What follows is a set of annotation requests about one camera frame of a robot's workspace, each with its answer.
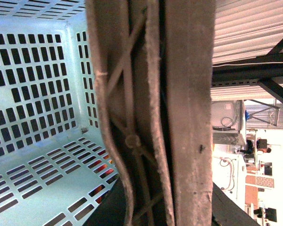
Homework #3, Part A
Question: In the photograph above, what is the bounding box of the brown basket handle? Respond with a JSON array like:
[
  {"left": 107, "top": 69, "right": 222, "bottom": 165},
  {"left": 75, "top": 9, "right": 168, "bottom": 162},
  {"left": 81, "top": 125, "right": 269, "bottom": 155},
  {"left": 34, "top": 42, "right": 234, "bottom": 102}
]
[{"left": 86, "top": 0, "right": 216, "bottom": 226}]

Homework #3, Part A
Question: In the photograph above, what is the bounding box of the light blue plastic basket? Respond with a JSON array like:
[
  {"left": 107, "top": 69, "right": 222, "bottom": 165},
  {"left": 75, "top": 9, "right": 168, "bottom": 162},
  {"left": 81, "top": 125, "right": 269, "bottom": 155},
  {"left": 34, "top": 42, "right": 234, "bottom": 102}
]
[{"left": 0, "top": 0, "right": 118, "bottom": 226}]

